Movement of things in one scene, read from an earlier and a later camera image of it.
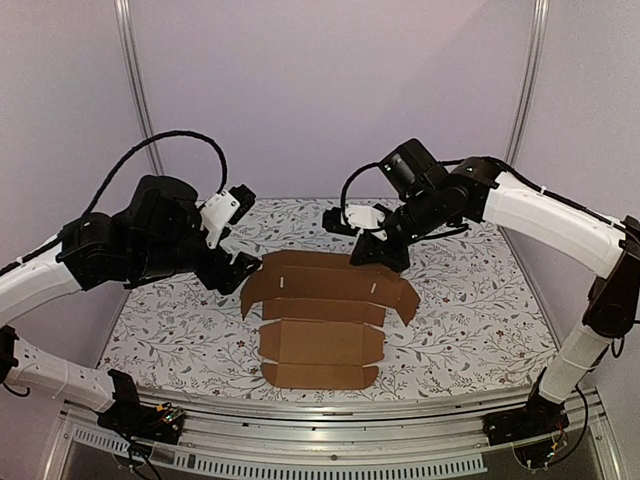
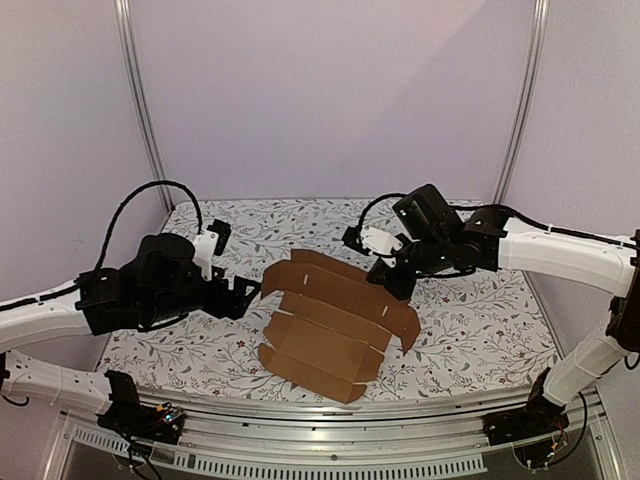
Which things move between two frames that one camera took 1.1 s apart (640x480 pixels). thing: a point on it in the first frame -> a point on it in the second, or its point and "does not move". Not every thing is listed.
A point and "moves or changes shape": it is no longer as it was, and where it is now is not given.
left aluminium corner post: x=128 y=31 does not move
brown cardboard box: x=324 y=314 moves or changes shape
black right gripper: x=382 y=244 -> x=392 y=267
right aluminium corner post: x=530 y=80 does not move
